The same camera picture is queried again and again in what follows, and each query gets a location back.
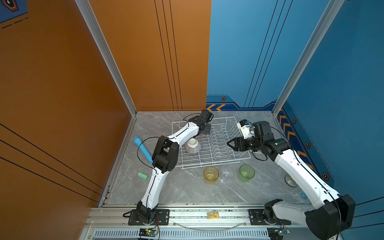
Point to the left aluminium corner post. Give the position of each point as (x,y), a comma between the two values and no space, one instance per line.
(101,42)

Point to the right circuit board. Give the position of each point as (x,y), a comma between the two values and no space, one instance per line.
(277,234)

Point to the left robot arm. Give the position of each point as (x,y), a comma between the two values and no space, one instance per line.
(164,160)

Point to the yellow sticker tag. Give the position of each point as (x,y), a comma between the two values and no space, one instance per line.
(213,215)

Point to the yellow glass cup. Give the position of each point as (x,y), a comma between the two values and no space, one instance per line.
(211,174)

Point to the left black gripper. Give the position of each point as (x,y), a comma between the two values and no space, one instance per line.
(207,128)

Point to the blue cylindrical tool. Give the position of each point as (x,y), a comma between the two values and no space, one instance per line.
(139,142)

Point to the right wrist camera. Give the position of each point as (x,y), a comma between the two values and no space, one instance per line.
(257,129)

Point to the left green circuit board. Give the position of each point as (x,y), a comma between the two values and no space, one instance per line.
(148,234)

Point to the white wire dish rack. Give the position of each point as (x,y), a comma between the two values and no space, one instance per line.
(215,150)

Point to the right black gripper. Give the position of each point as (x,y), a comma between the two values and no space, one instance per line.
(237,141)

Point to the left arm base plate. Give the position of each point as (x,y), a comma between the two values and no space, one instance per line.
(151,218)

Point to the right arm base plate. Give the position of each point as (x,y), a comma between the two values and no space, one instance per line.
(257,218)

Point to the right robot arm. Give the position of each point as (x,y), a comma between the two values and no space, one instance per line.
(330,212)

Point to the right aluminium corner post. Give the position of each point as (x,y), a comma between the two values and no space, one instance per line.
(318,34)

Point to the clear glass cup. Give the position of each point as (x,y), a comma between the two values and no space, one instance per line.
(228,172)

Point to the green glass cup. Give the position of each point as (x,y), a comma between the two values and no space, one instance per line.
(246,173)

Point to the green terminal block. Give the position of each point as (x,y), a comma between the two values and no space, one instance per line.
(142,175)

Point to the aluminium corner post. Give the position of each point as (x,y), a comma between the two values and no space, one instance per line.
(318,34)
(101,42)

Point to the ribbed white bowl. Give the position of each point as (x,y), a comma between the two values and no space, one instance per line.
(193,146)

